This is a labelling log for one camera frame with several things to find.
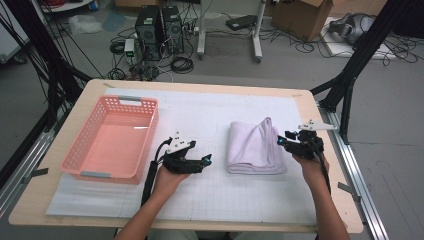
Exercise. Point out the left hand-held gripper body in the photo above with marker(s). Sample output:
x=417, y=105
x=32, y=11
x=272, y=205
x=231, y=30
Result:
x=181, y=165

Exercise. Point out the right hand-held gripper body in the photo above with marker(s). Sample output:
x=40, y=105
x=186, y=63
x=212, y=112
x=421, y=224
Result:
x=306, y=146

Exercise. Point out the lilac printed towel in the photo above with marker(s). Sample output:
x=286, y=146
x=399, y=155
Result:
x=253, y=150

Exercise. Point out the pink plastic basket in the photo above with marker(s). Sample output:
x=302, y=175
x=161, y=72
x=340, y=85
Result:
x=113, y=146

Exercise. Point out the person's left hand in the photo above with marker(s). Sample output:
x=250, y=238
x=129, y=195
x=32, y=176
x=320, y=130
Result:
x=170, y=183

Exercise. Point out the person's right hand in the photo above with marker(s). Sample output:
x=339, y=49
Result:
x=311, y=171

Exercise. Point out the white grid mat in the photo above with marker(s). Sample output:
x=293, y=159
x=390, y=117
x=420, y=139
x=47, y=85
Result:
x=216, y=200

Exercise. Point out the white flat board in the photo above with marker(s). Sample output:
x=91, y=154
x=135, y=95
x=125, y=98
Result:
x=336, y=48

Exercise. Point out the white stand leg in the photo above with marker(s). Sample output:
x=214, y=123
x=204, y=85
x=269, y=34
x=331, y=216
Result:
x=201, y=33
x=257, y=40

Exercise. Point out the brown cardboard box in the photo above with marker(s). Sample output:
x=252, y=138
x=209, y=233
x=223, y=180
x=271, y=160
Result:
x=300, y=20

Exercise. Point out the black computer tower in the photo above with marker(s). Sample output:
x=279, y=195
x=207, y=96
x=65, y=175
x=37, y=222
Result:
x=173, y=30
x=148, y=33

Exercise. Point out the white adapter box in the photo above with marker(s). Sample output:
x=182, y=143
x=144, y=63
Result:
x=129, y=46

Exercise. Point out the grey rounded device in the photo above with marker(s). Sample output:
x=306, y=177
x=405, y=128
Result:
x=350, y=26

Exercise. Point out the black flat box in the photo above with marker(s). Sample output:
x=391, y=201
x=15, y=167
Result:
x=240, y=22

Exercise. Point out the clear plastic bag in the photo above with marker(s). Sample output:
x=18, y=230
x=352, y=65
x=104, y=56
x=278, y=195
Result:
x=85, y=24

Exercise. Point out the grey metal bracket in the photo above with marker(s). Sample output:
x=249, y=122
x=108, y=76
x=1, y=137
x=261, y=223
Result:
x=348, y=190
x=38, y=172

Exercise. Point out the aluminium rail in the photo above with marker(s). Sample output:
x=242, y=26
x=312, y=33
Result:
x=366, y=216
x=30, y=156

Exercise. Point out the black frame post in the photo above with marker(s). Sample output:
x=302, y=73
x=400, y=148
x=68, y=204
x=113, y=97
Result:
x=365, y=50
x=56, y=66

